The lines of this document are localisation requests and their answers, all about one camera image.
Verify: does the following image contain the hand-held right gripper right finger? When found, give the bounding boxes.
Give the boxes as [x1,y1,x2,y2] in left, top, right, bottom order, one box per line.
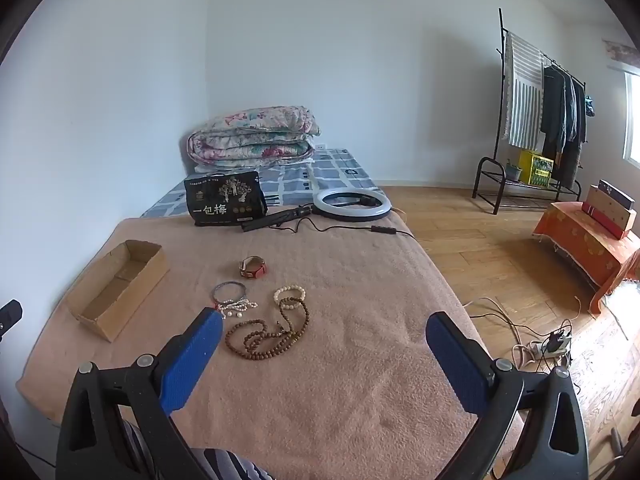
[426,311,590,480]

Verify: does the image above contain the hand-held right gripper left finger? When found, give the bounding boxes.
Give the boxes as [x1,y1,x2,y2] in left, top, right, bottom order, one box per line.
[56,306,223,480]

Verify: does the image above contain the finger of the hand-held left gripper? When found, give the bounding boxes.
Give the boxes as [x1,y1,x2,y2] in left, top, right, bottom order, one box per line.
[0,300,23,336]

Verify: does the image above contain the pearl necklace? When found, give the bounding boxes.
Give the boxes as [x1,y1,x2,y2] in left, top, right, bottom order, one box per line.
[216,299,259,319]

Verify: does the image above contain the grey bead bracelet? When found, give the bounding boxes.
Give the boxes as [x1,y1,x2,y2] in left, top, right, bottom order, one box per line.
[212,281,247,306]

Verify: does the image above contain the brown wooden bead necklace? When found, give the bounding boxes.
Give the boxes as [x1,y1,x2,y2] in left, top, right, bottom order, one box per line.
[224,296,311,361]

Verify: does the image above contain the white bead bracelet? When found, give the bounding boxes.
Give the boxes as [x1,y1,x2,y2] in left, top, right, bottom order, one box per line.
[273,285,307,311]

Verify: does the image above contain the white power strip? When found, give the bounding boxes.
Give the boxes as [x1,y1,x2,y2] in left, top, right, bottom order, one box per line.
[530,337,571,359]

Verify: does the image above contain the black snack bag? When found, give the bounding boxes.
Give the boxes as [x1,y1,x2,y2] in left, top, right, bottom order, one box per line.
[184,171,268,228]

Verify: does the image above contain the black folded tripod stand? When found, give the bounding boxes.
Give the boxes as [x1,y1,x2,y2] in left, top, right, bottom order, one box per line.
[241,203,313,233]

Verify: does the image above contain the orange cloth covered table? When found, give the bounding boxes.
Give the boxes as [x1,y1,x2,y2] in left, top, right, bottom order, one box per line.
[532,201,640,316]

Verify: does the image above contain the red flat box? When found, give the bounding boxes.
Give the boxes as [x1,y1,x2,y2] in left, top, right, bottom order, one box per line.
[581,202,626,240]

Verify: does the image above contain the black metal clothes rack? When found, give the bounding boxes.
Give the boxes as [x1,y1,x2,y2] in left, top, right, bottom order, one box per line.
[472,7,588,216]

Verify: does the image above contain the yellow box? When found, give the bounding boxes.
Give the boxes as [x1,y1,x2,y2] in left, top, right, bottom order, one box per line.
[519,149,555,186]

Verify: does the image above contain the blue plaid bedsheet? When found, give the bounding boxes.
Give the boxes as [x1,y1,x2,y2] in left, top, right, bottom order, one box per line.
[140,147,383,219]

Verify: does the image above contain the floral pillow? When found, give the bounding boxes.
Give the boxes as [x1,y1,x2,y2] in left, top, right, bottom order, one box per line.
[187,106,322,167]

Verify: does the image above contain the dark blue flat box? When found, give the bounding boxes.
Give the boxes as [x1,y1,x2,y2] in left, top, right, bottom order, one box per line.
[598,179,636,211]

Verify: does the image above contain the dark hanging jacket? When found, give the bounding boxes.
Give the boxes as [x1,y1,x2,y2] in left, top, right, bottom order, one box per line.
[564,72,587,188]

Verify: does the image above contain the dark hanging coat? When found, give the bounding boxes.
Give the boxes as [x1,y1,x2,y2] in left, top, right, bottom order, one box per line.
[540,62,568,166]

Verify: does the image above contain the striped hanging cloth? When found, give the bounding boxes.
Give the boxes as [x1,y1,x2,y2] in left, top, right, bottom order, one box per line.
[502,31,546,151]

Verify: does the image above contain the window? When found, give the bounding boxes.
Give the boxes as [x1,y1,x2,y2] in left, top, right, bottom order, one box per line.
[622,67,640,166]

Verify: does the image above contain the white floor cable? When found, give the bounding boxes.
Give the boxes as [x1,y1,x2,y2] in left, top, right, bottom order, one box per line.
[462,297,533,368]

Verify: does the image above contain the black floor cable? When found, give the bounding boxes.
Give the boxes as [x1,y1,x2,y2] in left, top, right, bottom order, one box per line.
[470,312,573,348]

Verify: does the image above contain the red strap wristwatch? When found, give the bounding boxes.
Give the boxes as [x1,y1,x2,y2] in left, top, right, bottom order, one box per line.
[239,256,268,278]

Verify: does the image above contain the black ring light cable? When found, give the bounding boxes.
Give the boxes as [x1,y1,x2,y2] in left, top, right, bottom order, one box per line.
[270,207,416,237]

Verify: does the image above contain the white ring light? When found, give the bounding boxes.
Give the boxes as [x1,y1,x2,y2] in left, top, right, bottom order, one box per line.
[312,189,393,222]

